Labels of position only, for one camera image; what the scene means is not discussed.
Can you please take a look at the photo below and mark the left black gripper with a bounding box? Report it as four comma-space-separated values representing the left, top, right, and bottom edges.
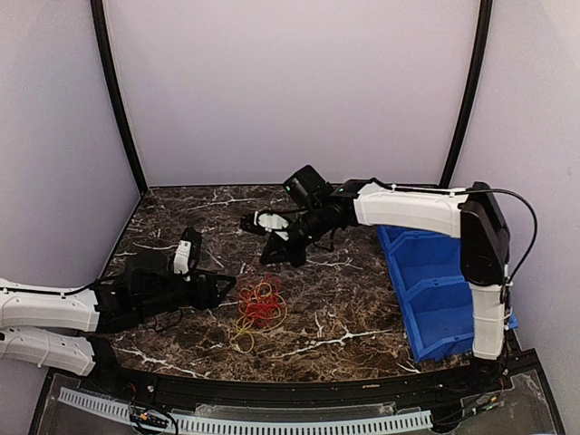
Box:
138, 266, 236, 320

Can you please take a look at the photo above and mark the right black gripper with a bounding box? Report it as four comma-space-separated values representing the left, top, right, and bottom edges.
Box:
259, 205, 329, 268

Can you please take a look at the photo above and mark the yellow cable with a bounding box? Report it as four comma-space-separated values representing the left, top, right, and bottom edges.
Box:
228, 280, 289, 353

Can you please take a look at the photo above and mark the red cable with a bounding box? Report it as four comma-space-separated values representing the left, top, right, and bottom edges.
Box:
236, 272, 289, 324

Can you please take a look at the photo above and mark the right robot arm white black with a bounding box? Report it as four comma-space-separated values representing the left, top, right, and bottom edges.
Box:
249, 166, 516, 393

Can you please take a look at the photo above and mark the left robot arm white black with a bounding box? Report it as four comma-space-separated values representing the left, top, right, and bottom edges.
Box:
1, 251, 237, 395

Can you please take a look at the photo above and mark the blue plastic divided bin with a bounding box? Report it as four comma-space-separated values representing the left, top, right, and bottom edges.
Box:
377, 226, 517, 363

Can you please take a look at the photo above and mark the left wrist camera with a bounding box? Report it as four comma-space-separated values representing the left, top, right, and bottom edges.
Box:
172, 227, 202, 281

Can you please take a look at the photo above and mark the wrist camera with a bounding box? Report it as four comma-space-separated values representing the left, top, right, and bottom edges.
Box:
240, 210, 290, 240
172, 227, 202, 281

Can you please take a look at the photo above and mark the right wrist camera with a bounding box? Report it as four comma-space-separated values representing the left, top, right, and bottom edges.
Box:
240, 210, 290, 240

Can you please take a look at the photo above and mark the black front rail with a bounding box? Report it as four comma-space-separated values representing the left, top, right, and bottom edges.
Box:
44, 351, 545, 413

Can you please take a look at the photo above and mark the white slotted cable duct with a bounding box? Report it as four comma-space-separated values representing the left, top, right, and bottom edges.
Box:
58, 387, 432, 434

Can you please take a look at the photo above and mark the left black frame post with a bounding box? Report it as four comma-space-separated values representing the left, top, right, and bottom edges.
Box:
90, 0, 149, 197

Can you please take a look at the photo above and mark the black frame post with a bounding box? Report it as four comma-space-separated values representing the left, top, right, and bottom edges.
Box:
439, 0, 493, 189
90, 0, 149, 197

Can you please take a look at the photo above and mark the right black frame post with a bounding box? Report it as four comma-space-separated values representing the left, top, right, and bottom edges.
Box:
439, 0, 493, 189

